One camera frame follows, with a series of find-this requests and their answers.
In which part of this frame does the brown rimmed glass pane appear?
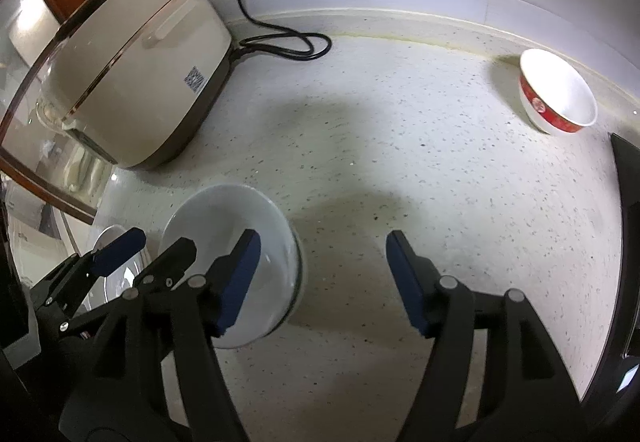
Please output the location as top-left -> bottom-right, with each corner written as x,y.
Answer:
0,0 -> 121,228

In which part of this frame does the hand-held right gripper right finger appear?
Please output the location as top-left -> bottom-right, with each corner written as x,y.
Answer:
385,229 -> 583,442

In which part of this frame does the large white green-rimmed bowl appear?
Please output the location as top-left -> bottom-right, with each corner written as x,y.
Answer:
160,184 -> 304,349

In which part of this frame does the cream rice cooker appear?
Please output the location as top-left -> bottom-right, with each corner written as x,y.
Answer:
37,0 -> 233,170

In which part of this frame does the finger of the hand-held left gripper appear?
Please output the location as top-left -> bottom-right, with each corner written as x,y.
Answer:
134,237 -> 197,295
30,228 -> 147,318

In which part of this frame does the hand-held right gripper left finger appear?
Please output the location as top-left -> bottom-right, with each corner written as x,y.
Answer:
57,228 -> 262,442

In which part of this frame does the red and white bowl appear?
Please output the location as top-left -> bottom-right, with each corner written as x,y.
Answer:
518,48 -> 599,136

